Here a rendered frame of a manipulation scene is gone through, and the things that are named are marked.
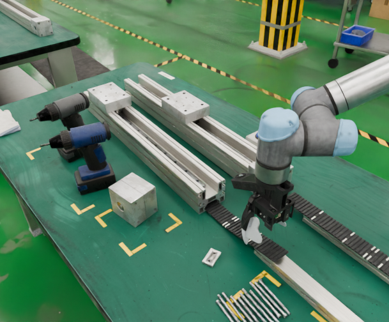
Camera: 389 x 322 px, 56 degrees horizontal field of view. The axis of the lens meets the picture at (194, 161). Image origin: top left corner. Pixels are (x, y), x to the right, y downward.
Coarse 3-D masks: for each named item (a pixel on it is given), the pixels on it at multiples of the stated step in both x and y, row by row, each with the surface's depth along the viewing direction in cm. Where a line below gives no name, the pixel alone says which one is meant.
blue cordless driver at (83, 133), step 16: (80, 128) 106; (96, 128) 107; (48, 144) 105; (64, 144) 105; (80, 144) 107; (96, 144) 111; (96, 160) 113; (80, 176) 113; (96, 176) 115; (112, 176) 116; (80, 192) 115
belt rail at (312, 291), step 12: (276, 264) 90; (288, 264) 90; (288, 276) 88; (300, 276) 87; (300, 288) 86; (312, 288) 85; (312, 300) 83; (324, 300) 82; (336, 300) 82; (324, 312) 82; (336, 312) 80; (348, 312) 80
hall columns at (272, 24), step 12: (264, 0) 396; (276, 0) 385; (288, 0) 378; (300, 0) 391; (264, 12) 402; (276, 12) 391; (288, 12) 387; (300, 12) 401; (264, 24) 409; (276, 24) 397; (288, 24) 396; (264, 36) 416; (276, 36) 404; (288, 36) 406; (276, 48) 410; (288, 48) 415
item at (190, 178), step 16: (96, 112) 151; (112, 112) 140; (128, 112) 142; (112, 128) 142; (128, 128) 131; (144, 128) 135; (128, 144) 134; (144, 144) 123; (160, 144) 129; (176, 144) 122; (144, 160) 127; (160, 160) 116; (176, 160) 120; (192, 160) 115; (160, 176) 121; (176, 176) 111; (192, 176) 113; (208, 176) 110; (176, 192) 115; (192, 192) 107; (208, 192) 109; (224, 192) 111
